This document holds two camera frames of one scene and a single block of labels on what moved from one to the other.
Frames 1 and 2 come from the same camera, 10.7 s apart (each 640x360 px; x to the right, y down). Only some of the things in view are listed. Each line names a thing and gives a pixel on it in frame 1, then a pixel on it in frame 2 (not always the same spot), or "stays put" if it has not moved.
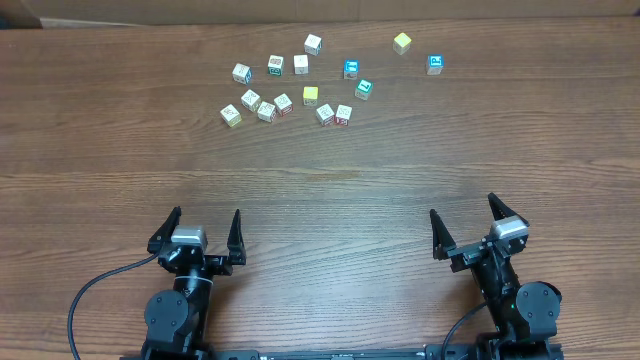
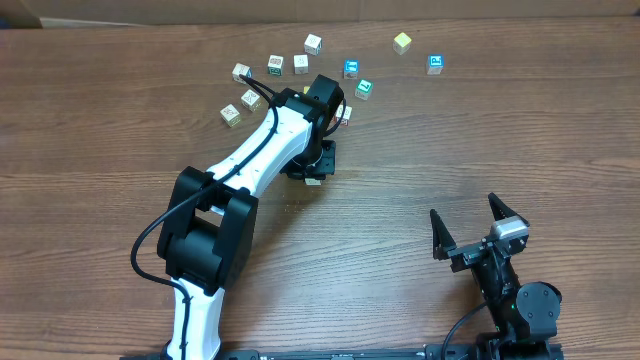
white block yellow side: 231,115 stays put
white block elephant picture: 266,112 -> 312,181
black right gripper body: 482,251 stays put
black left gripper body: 198,260 -> 320,163
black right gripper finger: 442,242 stays put
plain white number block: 301,64 stays put
